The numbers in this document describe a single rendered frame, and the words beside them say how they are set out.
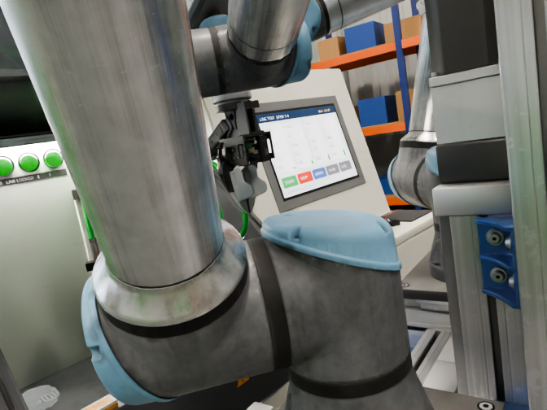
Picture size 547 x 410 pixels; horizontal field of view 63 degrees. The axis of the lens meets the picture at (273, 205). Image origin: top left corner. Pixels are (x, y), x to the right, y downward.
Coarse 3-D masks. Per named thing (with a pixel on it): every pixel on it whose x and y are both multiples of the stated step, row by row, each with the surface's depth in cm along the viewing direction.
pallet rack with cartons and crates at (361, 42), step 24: (360, 24) 591; (384, 24) 577; (408, 24) 563; (336, 48) 623; (360, 48) 598; (384, 48) 566; (408, 48) 626; (384, 96) 603; (408, 96) 563; (360, 120) 628; (384, 120) 609; (408, 120) 569; (384, 192) 630
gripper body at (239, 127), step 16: (224, 112) 86; (240, 112) 81; (240, 128) 82; (256, 128) 84; (224, 144) 83; (240, 144) 82; (256, 144) 83; (272, 144) 84; (240, 160) 81; (256, 160) 83
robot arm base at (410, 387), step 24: (408, 360) 39; (312, 384) 38; (336, 384) 37; (360, 384) 36; (384, 384) 37; (408, 384) 39; (288, 408) 43; (312, 408) 38; (336, 408) 37; (360, 408) 37; (384, 408) 37; (408, 408) 38; (432, 408) 41
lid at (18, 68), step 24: (192, 0) 107; (216, 0) 109; (0, 24) 86; (192, 24) 113; (0, 48) 91; (0, 72) 97; (24, 72) 100; (0, 96) 100; (24, 96) 104; (0, 120) 107; (24, 120) 111
